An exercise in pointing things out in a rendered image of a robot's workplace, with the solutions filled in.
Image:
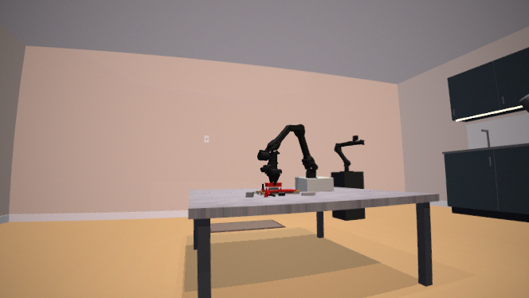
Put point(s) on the red hollow shell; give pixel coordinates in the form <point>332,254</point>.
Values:
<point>271,184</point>

